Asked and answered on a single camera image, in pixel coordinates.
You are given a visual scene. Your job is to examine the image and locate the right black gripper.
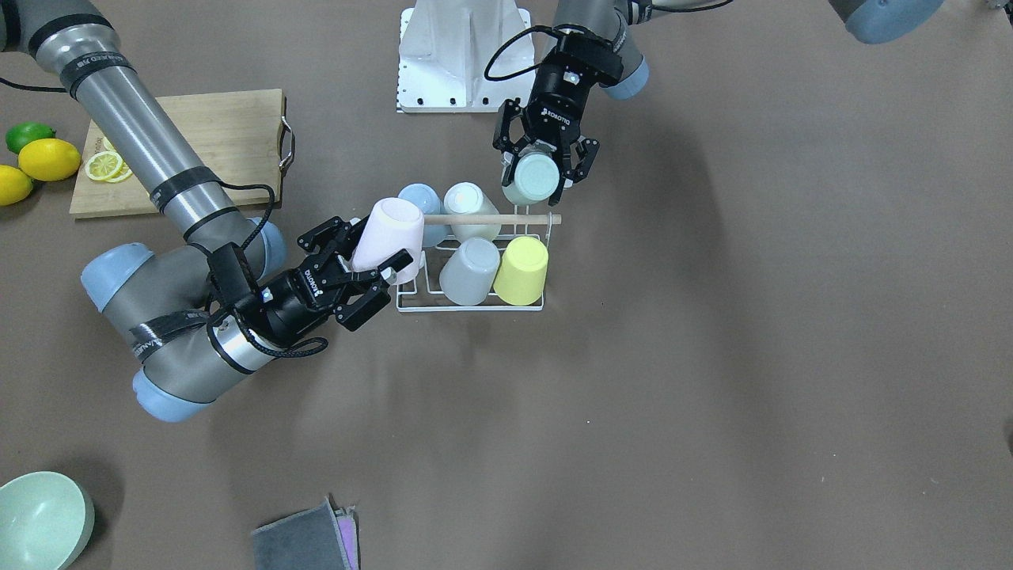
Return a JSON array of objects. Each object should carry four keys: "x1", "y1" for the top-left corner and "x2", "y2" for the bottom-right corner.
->
[{"x1": 207, "y1": 217, "x2": 415, "y2": 349}]

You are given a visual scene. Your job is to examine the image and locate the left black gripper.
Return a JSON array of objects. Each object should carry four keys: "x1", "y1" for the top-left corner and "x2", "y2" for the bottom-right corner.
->
[{"x1": 492, "y1": 28, "x2": 623, "y2": 207}]

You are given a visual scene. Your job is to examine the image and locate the green plastic cup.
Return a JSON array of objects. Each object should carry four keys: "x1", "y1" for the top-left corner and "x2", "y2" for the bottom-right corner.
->
[{"x1": 502, "y1": 150, "x2": 560, "y2": 206}]

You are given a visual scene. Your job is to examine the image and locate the pink plastic cup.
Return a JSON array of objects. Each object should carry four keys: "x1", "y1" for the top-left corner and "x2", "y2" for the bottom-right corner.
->
[{"x1": 350, "y1": 197, "x2": 424, "y2": 284}]

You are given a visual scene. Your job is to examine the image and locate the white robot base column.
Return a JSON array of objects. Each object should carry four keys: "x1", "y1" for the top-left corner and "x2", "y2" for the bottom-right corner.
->
[{"x1": 396, "y1": 1, "x2": 534, "y2": 113}]

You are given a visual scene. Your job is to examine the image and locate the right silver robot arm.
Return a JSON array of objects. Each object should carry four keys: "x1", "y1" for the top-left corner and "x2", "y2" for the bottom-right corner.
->
[{"x1": 2, "y1": 1, "x2": 415, "y2": 423}]

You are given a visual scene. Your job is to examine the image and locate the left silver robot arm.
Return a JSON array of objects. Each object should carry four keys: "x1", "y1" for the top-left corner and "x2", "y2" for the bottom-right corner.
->
[{"x1": 492, "y1": 1, "x2": 723, "y2": 207}]

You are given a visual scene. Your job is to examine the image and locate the white cup holder rack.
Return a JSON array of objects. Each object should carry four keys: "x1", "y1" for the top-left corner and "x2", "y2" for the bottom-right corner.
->
[{"x1": 396, "y1": 183, "x2": 562, "y2": 313}]

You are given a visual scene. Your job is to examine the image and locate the grey plastic cup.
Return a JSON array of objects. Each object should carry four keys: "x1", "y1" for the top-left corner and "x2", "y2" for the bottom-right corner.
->
[{"x1": 440, "y1": 237, "x2": 500, "y2": 306}]

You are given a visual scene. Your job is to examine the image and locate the cream plastic cup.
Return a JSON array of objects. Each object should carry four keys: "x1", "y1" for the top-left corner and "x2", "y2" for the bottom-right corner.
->
[{"x1": 442, "y1": 183, "x2": 502, "y2": 243}]

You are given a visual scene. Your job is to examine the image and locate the light blue plastic cup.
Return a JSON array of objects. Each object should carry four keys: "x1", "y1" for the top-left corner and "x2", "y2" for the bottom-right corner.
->
[{"x1": 397, "y1": 183, "x2": 452, "y2": 249}]

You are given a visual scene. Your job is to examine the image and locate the yellow plastic cup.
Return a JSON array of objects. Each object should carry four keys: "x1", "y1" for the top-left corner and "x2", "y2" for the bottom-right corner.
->
[{"x1": 493, "y1": 237, "x2": 548, "y2": 306}]

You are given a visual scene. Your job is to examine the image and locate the bamboo cutting board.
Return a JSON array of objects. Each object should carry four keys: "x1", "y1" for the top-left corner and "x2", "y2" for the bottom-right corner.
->
[{"x1": 69, "y1": 88, "x2": 290, "y2": 218}]

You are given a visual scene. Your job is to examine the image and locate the grey folded cloth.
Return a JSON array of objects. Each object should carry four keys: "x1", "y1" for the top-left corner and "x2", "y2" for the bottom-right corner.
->
[{"x1": 251, "y1": 498, "x2": 361, "y2": 569}]

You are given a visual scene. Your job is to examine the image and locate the lemon slice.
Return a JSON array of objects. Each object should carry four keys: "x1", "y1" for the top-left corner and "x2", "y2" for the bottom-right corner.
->
[
  {"x1": 84, "y1": 150, "x2": 126, "y2": 183},
  {"x1": 104, "y1": 165, "x2": 133, "y2": 184}
]

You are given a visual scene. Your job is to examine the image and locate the yellow lemon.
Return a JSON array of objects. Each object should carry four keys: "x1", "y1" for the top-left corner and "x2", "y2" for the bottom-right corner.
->
[
  {"x1": 17, "y1": 138, "x2": 82, "y2": 183},
  {"x1": 0, "y1": 165, "x2": 33, "y2": 208}
]

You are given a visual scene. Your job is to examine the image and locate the green lime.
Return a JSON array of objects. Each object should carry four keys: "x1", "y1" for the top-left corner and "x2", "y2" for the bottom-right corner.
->
[{"x1": 5, "y1": 120, "x2": 55, "y2": 154}]

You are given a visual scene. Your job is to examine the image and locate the green ceramic bowl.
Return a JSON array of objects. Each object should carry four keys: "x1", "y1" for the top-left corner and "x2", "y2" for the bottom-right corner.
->
[{"x1": 1, "y1": 470, "x2": 95, "y2": 569}]

